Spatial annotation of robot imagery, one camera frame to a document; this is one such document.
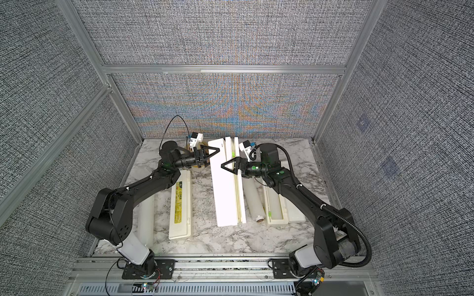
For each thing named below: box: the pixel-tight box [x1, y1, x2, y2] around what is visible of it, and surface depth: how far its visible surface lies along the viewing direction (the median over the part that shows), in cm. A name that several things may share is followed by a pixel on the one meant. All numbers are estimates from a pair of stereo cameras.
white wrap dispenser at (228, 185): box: [207, 136, 247, 228], surface depth 69 cm
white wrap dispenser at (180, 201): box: [168, 169, 192, 240], surface depth 82 cm
